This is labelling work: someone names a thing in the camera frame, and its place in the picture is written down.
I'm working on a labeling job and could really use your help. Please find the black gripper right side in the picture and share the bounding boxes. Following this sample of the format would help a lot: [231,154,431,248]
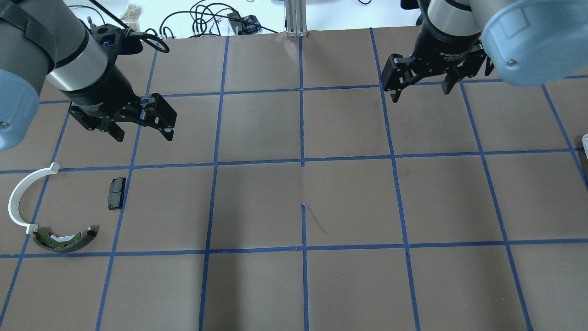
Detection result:
[380,22,487,103]

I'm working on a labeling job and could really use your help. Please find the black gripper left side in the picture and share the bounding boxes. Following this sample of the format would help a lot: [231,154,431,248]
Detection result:
[68,69,178,142]

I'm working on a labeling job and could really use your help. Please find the left-side grey robot arm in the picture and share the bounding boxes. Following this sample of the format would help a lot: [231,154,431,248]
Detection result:
[1,0,178,150]

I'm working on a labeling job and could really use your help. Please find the right-side grey robot arm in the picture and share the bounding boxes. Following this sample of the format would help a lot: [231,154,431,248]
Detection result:
[380,0,588,102]

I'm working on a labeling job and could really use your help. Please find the black brake pad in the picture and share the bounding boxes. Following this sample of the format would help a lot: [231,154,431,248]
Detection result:
[107,177,126,210]

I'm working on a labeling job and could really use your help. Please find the olive green brake shoe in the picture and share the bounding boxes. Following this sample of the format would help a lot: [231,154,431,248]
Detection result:
[33,225,99,254]

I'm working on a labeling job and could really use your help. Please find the white curved plastic piece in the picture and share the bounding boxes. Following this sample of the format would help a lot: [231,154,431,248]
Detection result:
[8,163,61,235]

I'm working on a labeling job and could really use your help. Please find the black cables on bench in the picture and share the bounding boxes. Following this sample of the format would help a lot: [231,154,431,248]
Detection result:
[158,0,280,39]

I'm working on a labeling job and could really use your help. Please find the aluminium profile post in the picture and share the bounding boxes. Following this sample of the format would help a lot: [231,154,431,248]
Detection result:
[284,0,308,38]

